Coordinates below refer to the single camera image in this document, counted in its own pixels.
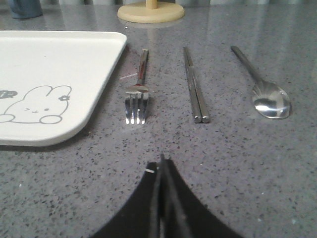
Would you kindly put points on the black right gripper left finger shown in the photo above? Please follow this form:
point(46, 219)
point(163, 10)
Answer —
point(139, 217)

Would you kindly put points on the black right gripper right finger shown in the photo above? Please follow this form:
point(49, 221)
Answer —
point(183, 215)

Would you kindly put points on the silver metal chopstick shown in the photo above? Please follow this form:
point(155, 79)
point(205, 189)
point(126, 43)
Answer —
point(202, 104)
point(197, 117)

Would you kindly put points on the silver metal fork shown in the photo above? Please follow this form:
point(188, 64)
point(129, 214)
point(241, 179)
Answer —
point(137, 95)

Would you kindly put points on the silver metal spoon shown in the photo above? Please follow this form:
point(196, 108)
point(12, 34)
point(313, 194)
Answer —
point(270, 100)

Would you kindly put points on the cream rabbit print tray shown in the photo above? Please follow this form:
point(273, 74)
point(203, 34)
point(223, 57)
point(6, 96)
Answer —
point(51, 81)

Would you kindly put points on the wooden mug tree stand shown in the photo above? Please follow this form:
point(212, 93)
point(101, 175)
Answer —
point(151, 11)

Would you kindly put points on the blue enamel mug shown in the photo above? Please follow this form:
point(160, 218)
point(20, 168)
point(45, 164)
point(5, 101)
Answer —
point(25, 9)

